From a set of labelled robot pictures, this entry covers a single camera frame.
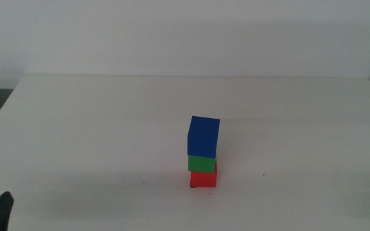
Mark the blue cube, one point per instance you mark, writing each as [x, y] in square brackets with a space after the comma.
[203, 138]

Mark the green cube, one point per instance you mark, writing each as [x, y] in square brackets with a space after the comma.
[201, 164]

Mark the red cube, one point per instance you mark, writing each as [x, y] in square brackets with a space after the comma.
[203, 180]

